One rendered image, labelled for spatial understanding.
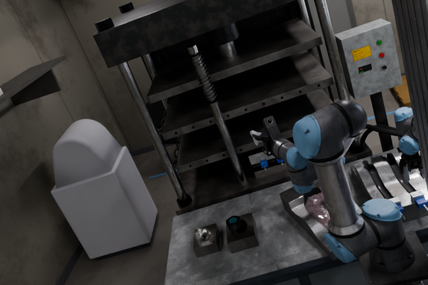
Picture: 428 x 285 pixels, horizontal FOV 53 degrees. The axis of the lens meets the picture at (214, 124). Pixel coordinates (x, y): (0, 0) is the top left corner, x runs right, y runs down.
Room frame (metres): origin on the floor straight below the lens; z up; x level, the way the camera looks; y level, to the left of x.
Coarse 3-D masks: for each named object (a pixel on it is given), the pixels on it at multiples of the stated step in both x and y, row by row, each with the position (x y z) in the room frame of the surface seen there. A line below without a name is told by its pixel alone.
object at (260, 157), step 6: (252, 150) 2.49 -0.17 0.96; (258, 150) 2.46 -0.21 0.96; (264, 150) 2.43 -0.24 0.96; (252, 156) 2.43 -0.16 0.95; (258, 156) 2.42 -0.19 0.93; (264, 156) 2.42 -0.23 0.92; (270, 156) 2.41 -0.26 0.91; (252, 162) 2.43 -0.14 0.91; (258, 162) 2.43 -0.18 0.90; (270, 162) 2.42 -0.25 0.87; (276, 162) 2.41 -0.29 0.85; (252, 168) 2.43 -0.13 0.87; (258, 168) 2.43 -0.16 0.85; (270, 168) 2.42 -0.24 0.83; (276, 168) 2.41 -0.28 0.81; (282, 168) 2.41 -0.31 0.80; (258, 174) 2.43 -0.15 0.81; (264, 174) 2.42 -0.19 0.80
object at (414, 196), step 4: (412, 192) 1.59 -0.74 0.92; (416, 192) 1.58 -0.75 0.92; (420, 192) 1.57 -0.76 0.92; (412, 196) 1.56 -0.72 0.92; (416, 196) 1.55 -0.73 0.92; (420, 196) 1.55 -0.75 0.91; (416, 200) 1.54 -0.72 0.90; (420, 200) 1.53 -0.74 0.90; (424, 200) 1.52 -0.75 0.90; (416, 204) 1.54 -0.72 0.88; (420, 204) 1.51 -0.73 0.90; (424, 204) 1.51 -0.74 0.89; (420, 208) 1.51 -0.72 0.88; (424, 208) 1.49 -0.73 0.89
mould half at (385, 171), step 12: (396, 156) 1.87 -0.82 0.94; (360, 168) 1.89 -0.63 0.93; (384, 168) 1.83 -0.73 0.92; (360, 180) 1.86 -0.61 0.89; (372, 180) 1.80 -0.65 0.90; (384, 180) 1.78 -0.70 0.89; (396, 180) 1.75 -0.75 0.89; (420, 180) 1.69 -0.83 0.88; (372, 192) 1.74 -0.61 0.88; (396, 192) 1.67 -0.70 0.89; (408, 204) 1.55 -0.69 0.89; (408, 216) 1.55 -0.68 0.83; (420, 216) 1.54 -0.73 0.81
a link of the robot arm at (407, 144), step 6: (414, 126) 1.36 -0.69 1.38; (408, 132) 1.38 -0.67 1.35; (414, 132) 1.35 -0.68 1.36; (402, 138) 1.38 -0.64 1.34; (408, 138) 1.36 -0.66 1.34; (414, 138) 1.35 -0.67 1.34; (402, 144) 1.37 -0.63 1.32; (408, 144) 1.35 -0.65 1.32; (414, 144) 1.34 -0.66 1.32; (402, 150) 1.38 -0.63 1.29; (408, 150) 1.35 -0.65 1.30; (414, 150) 1.34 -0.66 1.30
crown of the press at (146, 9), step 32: (160, 0) 2.98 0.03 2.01; (192, 0) 2.34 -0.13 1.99; (224, 0) 2.32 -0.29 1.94; (256, 0) 2.30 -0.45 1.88; (288, 0) 2.28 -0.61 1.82; (96, 32) 2.47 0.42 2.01; (128, 32) 2.39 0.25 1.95; (160, 32) 2.37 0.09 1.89; (192, 32) 2.35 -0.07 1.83; (224, 32) 2.64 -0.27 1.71
